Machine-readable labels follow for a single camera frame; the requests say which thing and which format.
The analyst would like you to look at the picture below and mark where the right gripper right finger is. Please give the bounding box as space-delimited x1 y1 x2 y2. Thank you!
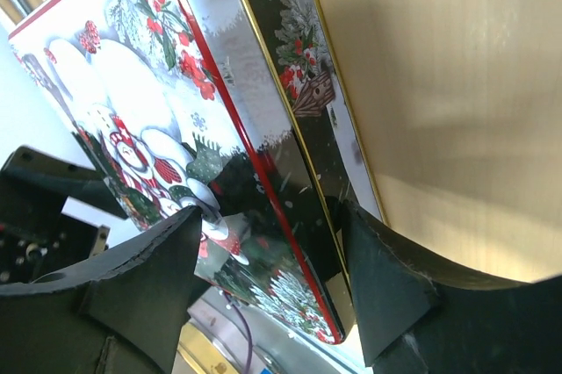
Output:
341 201 561 373

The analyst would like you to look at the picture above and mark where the gold tin lid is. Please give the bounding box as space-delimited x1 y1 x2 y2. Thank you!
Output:
9 0 349 344

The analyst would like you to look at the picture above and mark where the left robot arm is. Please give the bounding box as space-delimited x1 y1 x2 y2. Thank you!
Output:
1 146 127 285

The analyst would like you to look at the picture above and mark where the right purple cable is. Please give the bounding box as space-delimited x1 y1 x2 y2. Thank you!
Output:
223 292 256 374

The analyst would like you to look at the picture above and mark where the gold cookie tin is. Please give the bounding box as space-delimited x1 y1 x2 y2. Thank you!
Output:
241 0 379 327

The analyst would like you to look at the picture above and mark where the aluminium rail frame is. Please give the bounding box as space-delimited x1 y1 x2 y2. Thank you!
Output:
172 288 372 373

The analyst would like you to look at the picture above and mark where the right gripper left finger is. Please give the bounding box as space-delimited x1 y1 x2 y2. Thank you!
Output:
1 207 201 373

